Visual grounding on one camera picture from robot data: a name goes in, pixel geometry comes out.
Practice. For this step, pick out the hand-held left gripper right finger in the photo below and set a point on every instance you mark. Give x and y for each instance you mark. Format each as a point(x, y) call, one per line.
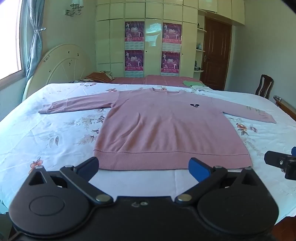
point(197, 168)

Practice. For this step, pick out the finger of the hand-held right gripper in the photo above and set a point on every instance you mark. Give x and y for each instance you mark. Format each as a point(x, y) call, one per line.
point(275, 158)
point(294, 151)

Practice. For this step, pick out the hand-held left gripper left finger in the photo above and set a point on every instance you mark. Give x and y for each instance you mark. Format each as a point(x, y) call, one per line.
point(89, 165)

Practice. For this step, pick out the pink long-sleeve sweater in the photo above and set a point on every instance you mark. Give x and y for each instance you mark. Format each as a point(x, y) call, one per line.
point(161, 129)

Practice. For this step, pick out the brown wooden furniture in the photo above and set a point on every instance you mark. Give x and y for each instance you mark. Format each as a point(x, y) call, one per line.
point(285, 105)

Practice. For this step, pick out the white floral bed sheet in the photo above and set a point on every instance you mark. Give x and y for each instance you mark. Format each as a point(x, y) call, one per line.
point(46, 129)

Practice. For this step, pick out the dark wooden chair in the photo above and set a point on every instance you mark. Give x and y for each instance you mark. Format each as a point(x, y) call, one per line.
point(264, 85)

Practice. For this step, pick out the large brown-patterned white pillow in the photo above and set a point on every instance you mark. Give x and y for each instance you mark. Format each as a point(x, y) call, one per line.
point(82, 80)

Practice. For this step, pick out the green folded cloth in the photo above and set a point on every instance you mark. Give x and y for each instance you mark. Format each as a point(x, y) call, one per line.
point(193, 83)

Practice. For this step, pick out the brown striped pillow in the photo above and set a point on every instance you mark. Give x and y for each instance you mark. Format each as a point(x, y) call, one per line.
point(98, 77)

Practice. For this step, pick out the small brown-patterned white pillow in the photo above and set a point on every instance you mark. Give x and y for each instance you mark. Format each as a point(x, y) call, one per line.
point(106, 73)

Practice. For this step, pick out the pink bed cover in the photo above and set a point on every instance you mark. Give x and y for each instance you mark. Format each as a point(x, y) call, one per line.
point(150, 81)

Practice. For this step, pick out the cream rounded headboard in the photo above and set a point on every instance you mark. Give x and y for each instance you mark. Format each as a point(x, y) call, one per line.
point(60, 67)

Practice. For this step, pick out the brown wooden door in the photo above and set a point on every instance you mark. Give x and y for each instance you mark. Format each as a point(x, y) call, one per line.
point(215, 58)

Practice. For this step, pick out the cream corner shelf unit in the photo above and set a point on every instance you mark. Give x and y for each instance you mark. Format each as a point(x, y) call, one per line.
point(200, 49)

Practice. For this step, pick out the cream glossy wardrobe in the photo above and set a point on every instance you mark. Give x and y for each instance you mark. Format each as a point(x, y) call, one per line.
point(152, 58)

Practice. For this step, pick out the blue curtain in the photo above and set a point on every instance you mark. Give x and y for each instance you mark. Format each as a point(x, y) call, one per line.
point(34, 46)

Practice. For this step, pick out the curtain tieback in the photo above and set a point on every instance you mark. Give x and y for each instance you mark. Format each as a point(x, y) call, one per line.
point(39, 30)

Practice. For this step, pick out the bright window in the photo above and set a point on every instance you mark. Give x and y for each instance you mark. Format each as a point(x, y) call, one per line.
point(9, 39)

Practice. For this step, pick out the purple wall poster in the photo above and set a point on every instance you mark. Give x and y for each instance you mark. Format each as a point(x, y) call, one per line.
point(170, 61)
point(134, 60)
point(134, 31)
point(172, 32)

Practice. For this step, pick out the wall lamp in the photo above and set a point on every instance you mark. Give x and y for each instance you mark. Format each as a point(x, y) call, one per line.
point(75, 8)

